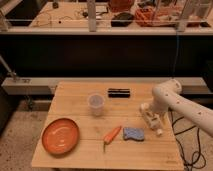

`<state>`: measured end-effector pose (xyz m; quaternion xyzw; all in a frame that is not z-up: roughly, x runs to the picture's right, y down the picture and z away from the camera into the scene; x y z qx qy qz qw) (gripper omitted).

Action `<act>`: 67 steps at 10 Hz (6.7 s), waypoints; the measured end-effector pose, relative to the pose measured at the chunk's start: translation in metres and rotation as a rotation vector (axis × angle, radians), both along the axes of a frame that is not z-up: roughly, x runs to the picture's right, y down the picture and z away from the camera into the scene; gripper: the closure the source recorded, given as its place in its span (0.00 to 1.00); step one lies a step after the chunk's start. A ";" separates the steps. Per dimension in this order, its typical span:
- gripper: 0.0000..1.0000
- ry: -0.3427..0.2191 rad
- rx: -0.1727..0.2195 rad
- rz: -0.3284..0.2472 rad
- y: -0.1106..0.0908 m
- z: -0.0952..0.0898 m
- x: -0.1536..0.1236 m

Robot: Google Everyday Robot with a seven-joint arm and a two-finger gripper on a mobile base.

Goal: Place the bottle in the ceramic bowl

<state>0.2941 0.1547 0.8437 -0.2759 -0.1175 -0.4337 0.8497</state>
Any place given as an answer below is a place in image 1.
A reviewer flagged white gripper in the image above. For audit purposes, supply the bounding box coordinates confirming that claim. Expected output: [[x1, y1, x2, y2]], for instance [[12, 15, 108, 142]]
[[139, 103, 163, 136]]

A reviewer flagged clear plastic bottle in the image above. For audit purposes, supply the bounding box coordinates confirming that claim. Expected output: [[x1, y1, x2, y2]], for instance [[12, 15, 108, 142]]
[[87, 93, 104, 116]]

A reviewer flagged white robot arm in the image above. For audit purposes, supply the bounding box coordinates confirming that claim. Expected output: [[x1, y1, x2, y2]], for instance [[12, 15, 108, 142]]
[[140, 79, 213, 137]]

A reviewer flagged orange ceramic bowl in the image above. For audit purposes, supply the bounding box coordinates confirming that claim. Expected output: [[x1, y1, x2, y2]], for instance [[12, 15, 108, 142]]
[[41, 118, 80, 155]]

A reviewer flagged blue sponge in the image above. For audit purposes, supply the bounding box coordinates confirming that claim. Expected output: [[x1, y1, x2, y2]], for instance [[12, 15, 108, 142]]
[[123, 127, 145, 141]]

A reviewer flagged orange carrot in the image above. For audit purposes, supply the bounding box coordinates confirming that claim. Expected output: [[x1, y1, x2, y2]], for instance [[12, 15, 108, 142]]
[[103, 126, 121, 147]]

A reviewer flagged black rectangular box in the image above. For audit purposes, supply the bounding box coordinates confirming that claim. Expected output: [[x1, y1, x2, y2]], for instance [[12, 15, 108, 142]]
[[108, 88, 130, 98]]

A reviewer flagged orange crate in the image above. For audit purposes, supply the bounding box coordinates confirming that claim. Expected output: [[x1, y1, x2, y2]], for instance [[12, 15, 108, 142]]
[[135, 9, 173, 27]]

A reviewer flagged black bag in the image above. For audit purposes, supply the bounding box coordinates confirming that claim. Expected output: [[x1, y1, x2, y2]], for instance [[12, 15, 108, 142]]
[[111, 12, 134, 27]]

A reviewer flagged grey metal clamp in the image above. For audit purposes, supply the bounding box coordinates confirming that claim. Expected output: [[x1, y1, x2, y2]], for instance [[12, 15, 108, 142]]
[[0, 54, 32, 84]]

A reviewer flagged black floor cable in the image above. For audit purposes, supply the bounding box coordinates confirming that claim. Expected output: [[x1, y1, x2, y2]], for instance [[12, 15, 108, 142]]
[[169, 109, 208, 171]]

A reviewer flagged blue hanging cable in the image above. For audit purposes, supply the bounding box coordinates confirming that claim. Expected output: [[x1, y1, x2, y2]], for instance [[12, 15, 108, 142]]
[[171, 33, 181, 88]]

